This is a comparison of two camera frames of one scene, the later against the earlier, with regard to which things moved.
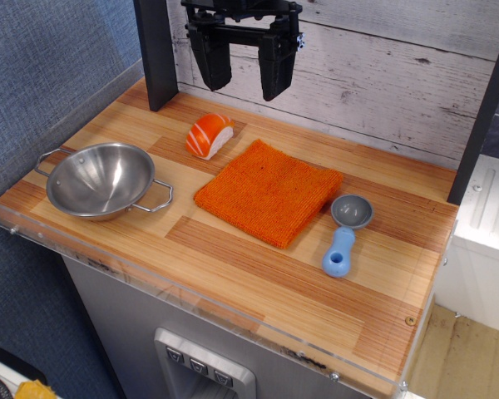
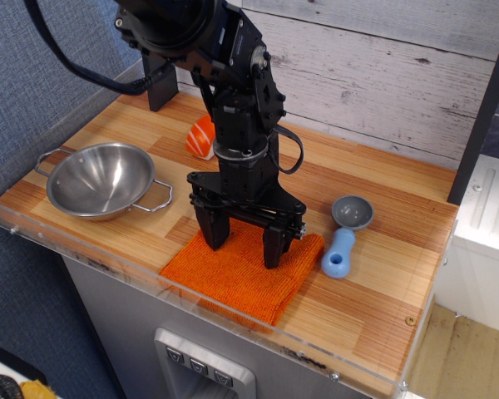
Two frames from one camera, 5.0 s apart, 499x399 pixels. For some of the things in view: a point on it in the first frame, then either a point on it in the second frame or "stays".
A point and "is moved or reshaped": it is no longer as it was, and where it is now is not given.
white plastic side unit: x=478 y=278 stays
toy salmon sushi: x=208 y=133 stays
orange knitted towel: x=268 y=194 is moved or reshaped
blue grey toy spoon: x=349 y=212 stays
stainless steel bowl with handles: x=102 y=181 stays
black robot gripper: x=246 y=22 → x=251 y=189
